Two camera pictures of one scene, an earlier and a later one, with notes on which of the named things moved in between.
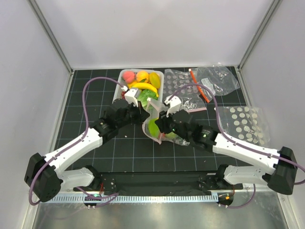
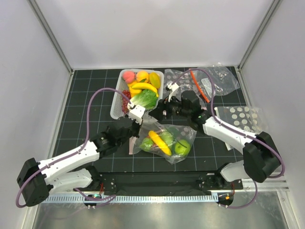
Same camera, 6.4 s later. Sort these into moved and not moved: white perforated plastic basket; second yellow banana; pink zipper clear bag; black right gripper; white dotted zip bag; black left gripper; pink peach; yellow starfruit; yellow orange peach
Moved: black left gripper; black right gripper; pink zipper clear bag
Not moved: pink peach; second yellow banana; yellow starfruit; yellow orange peach; white dotted zip bag; white perforated plastic basket
